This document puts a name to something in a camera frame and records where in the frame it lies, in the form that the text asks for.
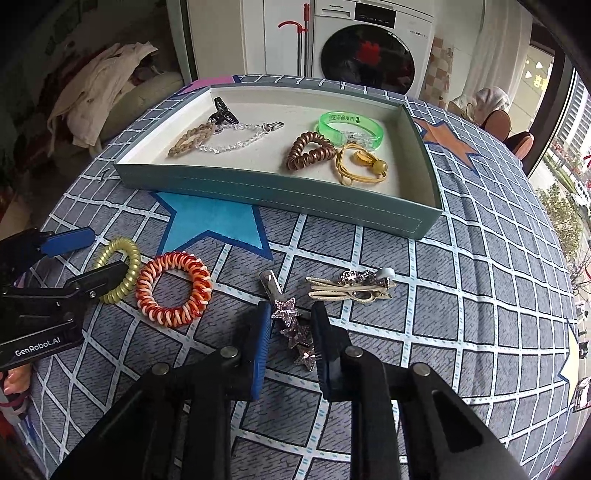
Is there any purple star hair clip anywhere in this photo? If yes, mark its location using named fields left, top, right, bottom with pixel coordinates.
left=259, top=270, right=317, bottom=372

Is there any yellow spiral hair tie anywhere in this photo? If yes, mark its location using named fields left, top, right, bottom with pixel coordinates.
left=91, top=236, right=143, bottom=305

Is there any beige hair clip with charms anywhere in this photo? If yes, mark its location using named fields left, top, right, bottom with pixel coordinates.
left=305, top=267, right=396, bottom=304

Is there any orange white spiral hair tie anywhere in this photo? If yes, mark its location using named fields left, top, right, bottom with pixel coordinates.
left=134, top=250, right=215, bottom=328

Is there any beige braided bracelet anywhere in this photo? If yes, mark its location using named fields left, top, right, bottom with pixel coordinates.
left=166, top=121, right=218, bottom=159

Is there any crystal chain with black clip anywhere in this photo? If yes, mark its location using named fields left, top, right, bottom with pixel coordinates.
left=195, top=97, right=286, bottom=156

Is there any teal jewelry tray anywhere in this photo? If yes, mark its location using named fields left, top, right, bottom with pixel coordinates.
left=115, top=83, right=443, bottom=239

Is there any left hand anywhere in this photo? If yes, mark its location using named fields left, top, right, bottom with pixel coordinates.
left=1, top=363, right=32, bottom=408

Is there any cream jacket on sofa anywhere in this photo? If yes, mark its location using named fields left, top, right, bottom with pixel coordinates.
left=47, top=42, right=158, bottom=157

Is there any green sofa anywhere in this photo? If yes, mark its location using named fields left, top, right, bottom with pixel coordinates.
left=99, top=72, right=184, bottom=142

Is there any green translucent bangle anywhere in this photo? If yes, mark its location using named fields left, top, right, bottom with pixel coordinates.
left=317, top=111, right=385, bottom=151

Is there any white cabinet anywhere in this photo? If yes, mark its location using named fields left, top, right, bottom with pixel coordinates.
left=184, top=0, right=315, bottom=79

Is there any checkered hanging towel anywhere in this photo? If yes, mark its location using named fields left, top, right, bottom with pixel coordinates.
left=420, top=37, right=454, bottom=109

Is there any brown chair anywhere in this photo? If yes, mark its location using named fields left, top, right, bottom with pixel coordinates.
left=481, top=110, right=511, bottom=142
left=504, top=131, right=535, bottom=160

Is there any white cloth on chair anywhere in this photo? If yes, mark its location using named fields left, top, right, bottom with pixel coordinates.
left=448, top=87, right=511, bottom=126

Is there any white washing machine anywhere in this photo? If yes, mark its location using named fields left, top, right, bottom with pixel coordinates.
left=311, top=0, right=435, bottom=98

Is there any brown spiral hair tie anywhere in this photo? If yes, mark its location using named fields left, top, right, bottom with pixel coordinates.
left=283, top=131, right=338, bottom=173

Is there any red handled mop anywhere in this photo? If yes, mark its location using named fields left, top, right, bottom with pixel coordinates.
left=277, top=1, right=311, bottom=77

